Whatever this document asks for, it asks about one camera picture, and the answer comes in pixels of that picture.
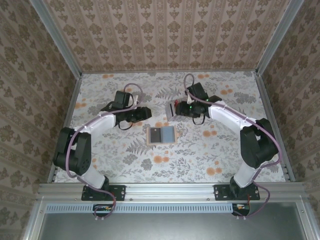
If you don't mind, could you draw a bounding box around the black credit card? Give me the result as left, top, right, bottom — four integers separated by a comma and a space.
149, 127, 162, 143

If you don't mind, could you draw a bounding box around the floral patterned table cover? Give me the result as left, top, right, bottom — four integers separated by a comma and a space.
53, 71, 288, 184

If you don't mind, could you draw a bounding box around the black controller board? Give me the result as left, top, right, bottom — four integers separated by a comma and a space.
231, 202, 251, 216
92, 203, 114, 218

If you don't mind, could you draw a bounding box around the grey metal panel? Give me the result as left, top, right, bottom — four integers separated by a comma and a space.
37, 212, 305, 240

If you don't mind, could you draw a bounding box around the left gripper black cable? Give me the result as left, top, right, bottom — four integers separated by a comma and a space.
116, 119, 138, 131

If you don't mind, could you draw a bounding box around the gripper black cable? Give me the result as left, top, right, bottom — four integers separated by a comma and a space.
191, 113, 208, 126
116, 119, 138, 131

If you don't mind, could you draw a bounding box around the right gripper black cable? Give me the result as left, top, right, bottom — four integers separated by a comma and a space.
191, 113, 208, 126

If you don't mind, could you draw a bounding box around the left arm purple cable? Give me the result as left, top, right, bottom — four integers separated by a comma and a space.
65, 83, 146, 222

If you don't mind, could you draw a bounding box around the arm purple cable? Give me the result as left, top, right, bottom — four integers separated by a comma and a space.
183, 73, 281, 221
65, 83, 146, 222

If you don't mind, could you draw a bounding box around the aluminium table side rail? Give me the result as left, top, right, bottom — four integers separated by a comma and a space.
254, 72, 296, 182
47, 74, 83, 183

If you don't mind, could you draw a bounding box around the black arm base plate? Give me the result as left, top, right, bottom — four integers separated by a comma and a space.
214, 184, 260, 202
81, 184, 126, 202

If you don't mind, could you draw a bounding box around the aluminium frame cross rail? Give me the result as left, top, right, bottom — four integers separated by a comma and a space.
36, 182, 307, 201

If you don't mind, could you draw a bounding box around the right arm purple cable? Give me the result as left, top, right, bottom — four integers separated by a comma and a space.
183, 73, 281, 221

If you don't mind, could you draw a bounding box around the grey slotted cable duct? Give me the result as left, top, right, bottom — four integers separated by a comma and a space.
45, 202, 251, 214

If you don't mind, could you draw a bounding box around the aluminium frame post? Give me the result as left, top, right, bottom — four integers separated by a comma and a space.
255, 0, 307, 76
29, 0, 83, 79

